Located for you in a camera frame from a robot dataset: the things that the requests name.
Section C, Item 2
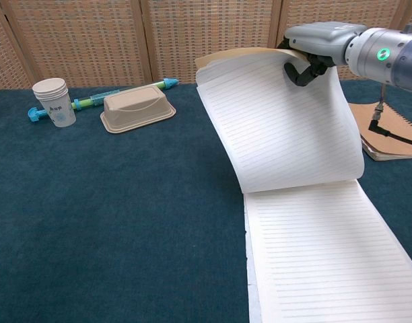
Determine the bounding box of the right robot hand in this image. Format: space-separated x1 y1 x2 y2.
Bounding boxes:
275 22 367 87

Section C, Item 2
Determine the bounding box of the yellow cover lined notepad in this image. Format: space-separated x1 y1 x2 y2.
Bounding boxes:
194 46 412 323

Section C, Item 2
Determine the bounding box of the brown spiral notebook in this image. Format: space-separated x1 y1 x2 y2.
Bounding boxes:
347 102 412 162

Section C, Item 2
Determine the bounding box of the woven wooden folding screen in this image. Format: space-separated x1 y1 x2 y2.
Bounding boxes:
0 0 412 91

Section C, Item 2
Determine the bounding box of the blue green water squirter toy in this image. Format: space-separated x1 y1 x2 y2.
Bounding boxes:
27 77 180 122

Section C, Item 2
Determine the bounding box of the beige lidded food box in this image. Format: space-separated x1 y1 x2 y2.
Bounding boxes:
100 85 177 135

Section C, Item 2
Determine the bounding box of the dark blue tablecloth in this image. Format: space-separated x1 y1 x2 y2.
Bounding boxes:
0 80 412 323

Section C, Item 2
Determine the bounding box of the stack of white paper cups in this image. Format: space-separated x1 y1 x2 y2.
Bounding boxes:
32 77 76 128

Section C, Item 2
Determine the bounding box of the black arm cable with plug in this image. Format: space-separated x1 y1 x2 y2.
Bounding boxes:
368 83 412 147

